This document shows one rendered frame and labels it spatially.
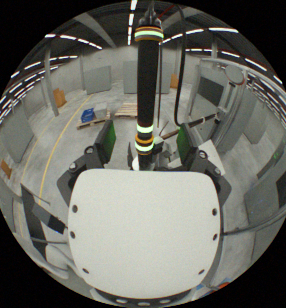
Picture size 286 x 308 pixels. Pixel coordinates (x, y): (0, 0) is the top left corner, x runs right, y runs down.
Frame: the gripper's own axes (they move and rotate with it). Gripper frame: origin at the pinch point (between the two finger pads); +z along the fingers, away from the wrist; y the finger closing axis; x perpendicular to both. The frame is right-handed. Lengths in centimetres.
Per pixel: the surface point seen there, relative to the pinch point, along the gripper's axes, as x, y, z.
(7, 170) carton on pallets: -121, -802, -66
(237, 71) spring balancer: 25, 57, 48
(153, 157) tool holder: -16.8, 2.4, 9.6
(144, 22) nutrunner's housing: 17.0, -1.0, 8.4
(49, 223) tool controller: -41, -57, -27
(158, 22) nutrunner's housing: 17.2, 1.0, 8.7
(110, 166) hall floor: -167, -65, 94
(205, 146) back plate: -34, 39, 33
